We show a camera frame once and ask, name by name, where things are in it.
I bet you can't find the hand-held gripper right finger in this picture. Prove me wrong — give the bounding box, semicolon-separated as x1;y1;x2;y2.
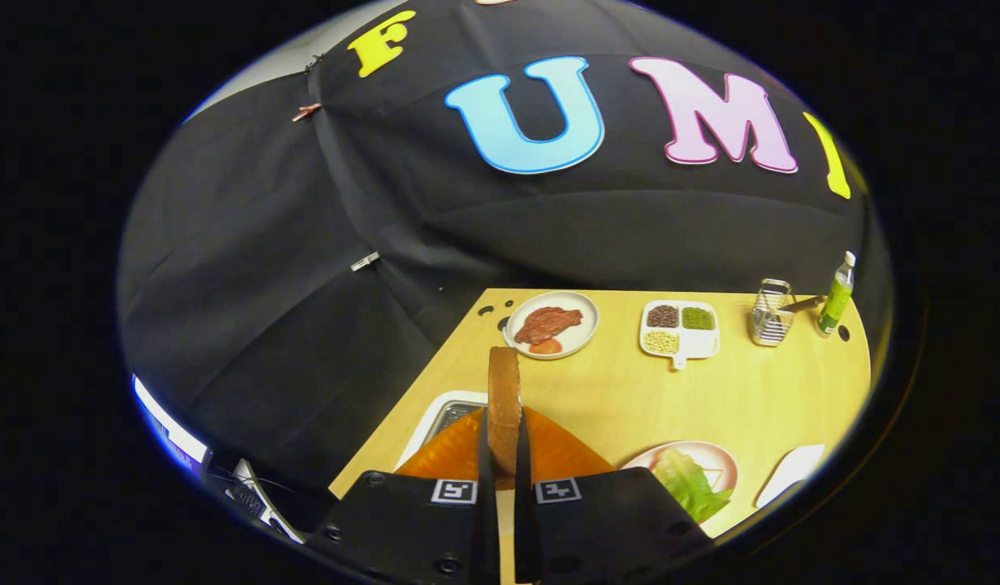
513;406;716;585

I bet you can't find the green lettuce leaf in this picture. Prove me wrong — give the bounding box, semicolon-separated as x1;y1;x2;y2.
651;448;733;524

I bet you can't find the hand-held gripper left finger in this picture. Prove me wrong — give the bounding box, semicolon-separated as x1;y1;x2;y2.
306;406;500;585

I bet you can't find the toasted bread slice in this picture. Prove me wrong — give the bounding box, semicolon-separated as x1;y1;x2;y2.
487;346;523;479

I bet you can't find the grey white equipment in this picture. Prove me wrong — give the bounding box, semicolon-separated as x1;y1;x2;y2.
223;459;305;544

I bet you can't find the round white plate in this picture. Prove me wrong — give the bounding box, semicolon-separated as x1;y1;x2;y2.
502;291;600;361

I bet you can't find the cream white toaster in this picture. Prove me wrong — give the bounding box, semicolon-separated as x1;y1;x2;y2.
394;390;490;472

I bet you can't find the white square plate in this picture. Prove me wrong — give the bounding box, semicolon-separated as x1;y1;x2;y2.
755;444;826;509

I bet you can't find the metal wire utensil holder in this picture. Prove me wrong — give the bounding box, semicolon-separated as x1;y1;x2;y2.
750;279;795;348

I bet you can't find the brown meat piece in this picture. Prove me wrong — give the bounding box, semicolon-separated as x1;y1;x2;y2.
513;305;584;346

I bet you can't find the green label drink bottle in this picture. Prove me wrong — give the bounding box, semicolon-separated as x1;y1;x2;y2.
816;250;857;336

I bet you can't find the pink round plate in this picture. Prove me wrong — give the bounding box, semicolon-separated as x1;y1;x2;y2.
621;440;739;521

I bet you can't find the white compartment dish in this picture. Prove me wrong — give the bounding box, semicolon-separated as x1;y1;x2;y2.
639;299;721;371

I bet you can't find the black backdrop cloth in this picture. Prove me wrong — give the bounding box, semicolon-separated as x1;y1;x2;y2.
116;0;874;496

